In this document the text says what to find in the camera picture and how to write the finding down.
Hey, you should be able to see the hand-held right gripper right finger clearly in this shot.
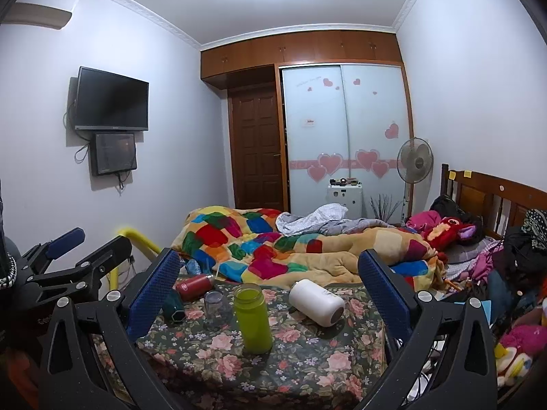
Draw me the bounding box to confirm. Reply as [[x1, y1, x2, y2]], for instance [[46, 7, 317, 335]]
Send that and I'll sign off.
[[355, 248, 498, 410]]

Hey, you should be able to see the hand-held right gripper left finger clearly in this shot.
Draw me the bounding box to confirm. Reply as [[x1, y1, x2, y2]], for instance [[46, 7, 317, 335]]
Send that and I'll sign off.
[[40, 248, 189, 410]]

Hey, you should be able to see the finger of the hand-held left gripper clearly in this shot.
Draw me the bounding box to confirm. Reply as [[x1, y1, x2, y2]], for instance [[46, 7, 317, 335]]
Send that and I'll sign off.
[[17, 227, 86, 272], [26, 236, 133, 304]]

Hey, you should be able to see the white cup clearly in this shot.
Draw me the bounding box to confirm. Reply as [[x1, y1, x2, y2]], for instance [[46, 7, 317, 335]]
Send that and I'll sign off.
[[289, 279, 346, 327]]

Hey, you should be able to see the dark teal bottle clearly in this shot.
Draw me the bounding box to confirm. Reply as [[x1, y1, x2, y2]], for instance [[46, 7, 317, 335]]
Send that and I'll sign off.
[[162, 289, 186, 323]]

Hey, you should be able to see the red bottle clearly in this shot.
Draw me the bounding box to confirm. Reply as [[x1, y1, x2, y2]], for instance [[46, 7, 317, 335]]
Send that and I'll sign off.
[[174, 274, 216, 302]]

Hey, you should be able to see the blue cloth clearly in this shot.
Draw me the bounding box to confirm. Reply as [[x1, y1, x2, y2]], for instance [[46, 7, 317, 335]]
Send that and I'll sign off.
[[185, 258, 214, 277]]

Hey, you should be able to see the clear glass jar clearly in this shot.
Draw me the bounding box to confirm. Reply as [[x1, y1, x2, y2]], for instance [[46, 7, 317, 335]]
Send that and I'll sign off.
[[204, 290, 234, 320]]

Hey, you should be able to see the pink cloth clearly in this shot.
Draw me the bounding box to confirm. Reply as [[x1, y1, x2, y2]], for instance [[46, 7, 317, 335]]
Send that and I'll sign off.
[[405, 210, 442, 232]]

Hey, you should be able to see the bundle of dark twigs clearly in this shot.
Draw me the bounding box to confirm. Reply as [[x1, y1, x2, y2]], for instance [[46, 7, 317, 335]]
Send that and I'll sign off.
[[369, 193, 403, 226]]

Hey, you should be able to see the red plush toy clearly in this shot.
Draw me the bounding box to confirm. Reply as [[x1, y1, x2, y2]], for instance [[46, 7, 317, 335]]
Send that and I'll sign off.
[[421, 217, 483, 252]]

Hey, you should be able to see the light blue paper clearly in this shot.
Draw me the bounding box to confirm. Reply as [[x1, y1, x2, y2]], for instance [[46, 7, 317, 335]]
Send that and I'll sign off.
[[455, 300, 493, 326]]

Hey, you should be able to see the green bottle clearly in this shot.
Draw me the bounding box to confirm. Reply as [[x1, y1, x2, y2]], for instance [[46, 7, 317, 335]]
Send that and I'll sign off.
[[232, 283, 274, 355]]

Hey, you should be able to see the small white cabinet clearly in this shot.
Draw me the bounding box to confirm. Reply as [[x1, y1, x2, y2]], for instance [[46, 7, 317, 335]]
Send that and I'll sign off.
[[327, 183, 364, 223]]

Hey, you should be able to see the grey white cloth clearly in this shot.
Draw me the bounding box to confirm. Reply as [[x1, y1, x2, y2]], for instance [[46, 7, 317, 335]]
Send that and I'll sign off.
[[276, 204, 387, 237]]

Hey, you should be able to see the floral tablecloth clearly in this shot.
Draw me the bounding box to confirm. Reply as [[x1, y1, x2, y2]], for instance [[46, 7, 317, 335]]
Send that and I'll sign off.
[[92, 281, 400, 410]]

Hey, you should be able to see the black bag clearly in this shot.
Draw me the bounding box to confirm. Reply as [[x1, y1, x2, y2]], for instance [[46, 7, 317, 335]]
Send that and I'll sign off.
[[428, 195, 484, 225]]

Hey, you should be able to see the colourful patchwork quilt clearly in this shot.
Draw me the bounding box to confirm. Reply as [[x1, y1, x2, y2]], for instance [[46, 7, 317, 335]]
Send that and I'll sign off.
[[171, 207, 447, 288]]

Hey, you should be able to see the pile of clothes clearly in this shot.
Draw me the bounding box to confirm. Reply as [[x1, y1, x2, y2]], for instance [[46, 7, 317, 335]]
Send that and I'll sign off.
[[444, 222, 547, 329]]

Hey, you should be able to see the standing fan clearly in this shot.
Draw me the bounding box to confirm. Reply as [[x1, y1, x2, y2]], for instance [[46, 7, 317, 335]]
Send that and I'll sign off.
[[396, 137, 433, 227]]

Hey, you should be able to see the pink plush toy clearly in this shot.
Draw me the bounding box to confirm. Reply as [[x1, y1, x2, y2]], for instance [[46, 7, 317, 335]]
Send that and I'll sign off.
[[499, 325, 545, 357]]

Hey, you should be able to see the yellow white toy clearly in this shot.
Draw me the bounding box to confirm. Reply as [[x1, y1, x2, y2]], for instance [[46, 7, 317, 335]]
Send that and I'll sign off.
[[495, 344, 535, 387]]

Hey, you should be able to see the wooden bed headboard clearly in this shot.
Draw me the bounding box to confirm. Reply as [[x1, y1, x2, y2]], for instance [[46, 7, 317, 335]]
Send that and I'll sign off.
[[440, 163, 547, 241]]

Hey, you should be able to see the wooden wardrobe with heart stickers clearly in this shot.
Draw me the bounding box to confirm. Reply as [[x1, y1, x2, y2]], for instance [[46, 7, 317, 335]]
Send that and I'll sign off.
[[200, 26, 415, 225]]

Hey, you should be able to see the black patterned cloth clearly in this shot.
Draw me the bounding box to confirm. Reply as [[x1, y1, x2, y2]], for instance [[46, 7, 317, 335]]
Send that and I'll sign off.
[[522, 208, 547, 240]]

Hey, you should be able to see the brown wooden door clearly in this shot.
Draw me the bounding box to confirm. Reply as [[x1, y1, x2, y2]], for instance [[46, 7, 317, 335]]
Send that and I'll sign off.
[[228, 85, 286, 213]]

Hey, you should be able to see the air conditioner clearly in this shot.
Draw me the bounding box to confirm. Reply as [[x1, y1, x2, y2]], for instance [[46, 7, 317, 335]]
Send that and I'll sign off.
[[2, 2, 73, 30]]

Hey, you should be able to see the yellow rail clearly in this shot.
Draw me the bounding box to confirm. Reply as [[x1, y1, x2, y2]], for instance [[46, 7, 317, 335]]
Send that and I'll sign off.
[[107, 225, 162, 302]]

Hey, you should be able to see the small wall monitor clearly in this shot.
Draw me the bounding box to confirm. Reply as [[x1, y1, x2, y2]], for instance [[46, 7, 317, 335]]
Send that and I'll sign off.
[[89, 132, 138, 177]]

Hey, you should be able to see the wall television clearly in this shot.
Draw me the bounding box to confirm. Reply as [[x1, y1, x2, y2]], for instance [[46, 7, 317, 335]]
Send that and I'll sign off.
[[74, 67, 150, 132]]

